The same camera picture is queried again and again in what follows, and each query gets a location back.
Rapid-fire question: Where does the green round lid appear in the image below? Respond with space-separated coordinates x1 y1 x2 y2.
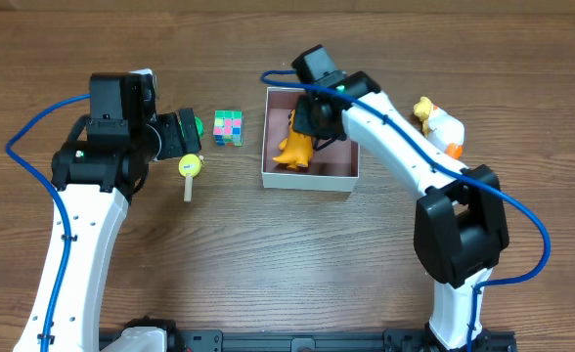
195 116 204 138

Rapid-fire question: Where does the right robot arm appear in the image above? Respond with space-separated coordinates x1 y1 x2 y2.
295 71 509 351

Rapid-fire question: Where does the pastel rubik's cube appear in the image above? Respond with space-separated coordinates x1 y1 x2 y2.
213 110 243 147

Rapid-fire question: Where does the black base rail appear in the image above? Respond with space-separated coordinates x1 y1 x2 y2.
96 329 519 352

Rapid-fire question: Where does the white duck figurine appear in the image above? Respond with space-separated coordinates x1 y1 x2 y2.
413 96 465 159

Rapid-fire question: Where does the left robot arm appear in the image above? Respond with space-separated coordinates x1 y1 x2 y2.
14 184 129 352

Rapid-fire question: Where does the orange dog figurine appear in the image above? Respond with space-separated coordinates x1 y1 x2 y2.
273 110 314 171

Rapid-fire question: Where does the yellow disc wooden handle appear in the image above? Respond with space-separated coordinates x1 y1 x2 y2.
178 154 204 202

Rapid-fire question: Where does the white box maroon interior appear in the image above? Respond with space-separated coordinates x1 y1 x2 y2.
261 87 360 193

